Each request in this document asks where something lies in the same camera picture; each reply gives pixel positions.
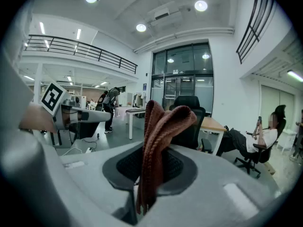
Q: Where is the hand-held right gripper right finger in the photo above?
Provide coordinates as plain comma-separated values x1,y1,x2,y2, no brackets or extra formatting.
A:
137,143,283,227

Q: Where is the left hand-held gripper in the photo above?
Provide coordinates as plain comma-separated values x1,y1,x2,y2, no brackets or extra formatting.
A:
41,80,115,149

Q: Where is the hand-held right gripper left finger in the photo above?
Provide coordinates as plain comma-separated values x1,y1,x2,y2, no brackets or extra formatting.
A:
0,128,143,227

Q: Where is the black mesh office chair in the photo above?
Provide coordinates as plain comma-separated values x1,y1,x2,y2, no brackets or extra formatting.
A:
169,95,213,154

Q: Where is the brown knitted cloth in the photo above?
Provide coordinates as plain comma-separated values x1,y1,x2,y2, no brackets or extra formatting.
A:
135,100,198,216

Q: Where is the person's left forearm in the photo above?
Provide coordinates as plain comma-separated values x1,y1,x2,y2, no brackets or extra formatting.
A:
18,104,58,134

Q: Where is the black swivel chair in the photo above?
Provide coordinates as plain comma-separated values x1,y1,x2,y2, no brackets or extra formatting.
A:
234,105,287,179

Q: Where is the white table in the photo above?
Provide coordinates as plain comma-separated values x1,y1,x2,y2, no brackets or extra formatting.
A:
125,108,146,140

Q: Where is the clothes rack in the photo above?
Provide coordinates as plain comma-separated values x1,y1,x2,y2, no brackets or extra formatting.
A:
133,92,147,109

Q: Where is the wooden desk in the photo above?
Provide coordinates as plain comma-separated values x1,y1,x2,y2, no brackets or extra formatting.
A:
199,116,228,156

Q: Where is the long black balcony railing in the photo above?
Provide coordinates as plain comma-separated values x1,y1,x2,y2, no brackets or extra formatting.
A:
23,34,138,75

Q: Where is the glass entrance door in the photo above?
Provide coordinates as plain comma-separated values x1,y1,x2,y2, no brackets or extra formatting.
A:
150,42,215,118

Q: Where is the ceiling air conditioner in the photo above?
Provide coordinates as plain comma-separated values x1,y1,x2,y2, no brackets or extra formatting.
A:
146,5,184,28

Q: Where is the tube ceiling light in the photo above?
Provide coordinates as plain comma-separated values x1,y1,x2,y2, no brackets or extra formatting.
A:
286,70,303,83

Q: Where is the short black balcony railing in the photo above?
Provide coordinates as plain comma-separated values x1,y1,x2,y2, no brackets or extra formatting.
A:
236,0,275,65

